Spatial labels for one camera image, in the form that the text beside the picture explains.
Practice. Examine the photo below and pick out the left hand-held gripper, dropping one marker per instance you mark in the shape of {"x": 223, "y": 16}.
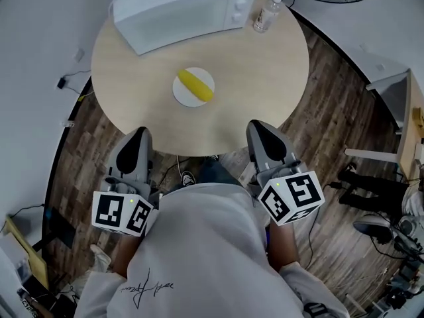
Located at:
{"x": 109, "y": 210}

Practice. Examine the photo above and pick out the black wall power adapter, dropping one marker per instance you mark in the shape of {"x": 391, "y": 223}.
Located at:
{"x": 61, "y": 83}

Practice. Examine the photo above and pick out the person's left forearm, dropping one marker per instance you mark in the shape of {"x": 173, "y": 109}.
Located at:
{"x": 127, "y": 253}

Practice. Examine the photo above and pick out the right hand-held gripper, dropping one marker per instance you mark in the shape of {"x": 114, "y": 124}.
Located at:
{"x": 298, "y": 194}

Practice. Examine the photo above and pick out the person's white shirt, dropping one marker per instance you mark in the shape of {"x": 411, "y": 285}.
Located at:
{"x": 205, "y": 243}

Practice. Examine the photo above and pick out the black flat panel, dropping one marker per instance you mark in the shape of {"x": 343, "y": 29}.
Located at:
{"x": 61, "y": 232}

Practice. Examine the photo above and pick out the grey black equipment case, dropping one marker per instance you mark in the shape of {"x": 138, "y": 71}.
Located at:
{"x": 371, "y": 224}

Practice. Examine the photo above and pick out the yellow banana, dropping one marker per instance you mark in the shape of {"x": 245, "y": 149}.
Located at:
{"x": 195, "y": 84}

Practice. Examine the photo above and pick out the black device with purple screen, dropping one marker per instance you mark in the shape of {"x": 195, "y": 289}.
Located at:
{"x": 267, "y": 242}

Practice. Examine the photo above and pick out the person's left sneaker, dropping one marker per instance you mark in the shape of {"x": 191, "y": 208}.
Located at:
{"x": 188, "y": 179}

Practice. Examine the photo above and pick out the white microwave oven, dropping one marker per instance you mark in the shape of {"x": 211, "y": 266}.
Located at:
{"x": 179, "y": 15}

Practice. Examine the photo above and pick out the light wooden shelf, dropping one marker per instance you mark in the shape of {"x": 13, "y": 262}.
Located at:
{"x": 28, "y": 250}

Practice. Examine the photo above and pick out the labelled clear water bottle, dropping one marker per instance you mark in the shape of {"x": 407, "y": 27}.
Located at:
{"x": 266, "y": 15}

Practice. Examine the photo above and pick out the white round plate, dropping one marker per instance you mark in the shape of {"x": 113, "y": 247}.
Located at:
{"x": 182, "y": 94}

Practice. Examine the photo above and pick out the person's right forearm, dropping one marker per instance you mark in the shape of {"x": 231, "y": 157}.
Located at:
{"x": 283, "y": 243}

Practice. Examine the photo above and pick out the white framed wooden desk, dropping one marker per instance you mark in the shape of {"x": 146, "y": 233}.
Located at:
{"x": 405, "y": 137}

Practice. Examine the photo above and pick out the person's grey trousers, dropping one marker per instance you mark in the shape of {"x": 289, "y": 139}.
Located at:
{"x": 218, "y": 172}

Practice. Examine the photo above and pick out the white wall socket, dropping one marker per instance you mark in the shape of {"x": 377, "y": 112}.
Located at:
{"x": 79, "y": 55}

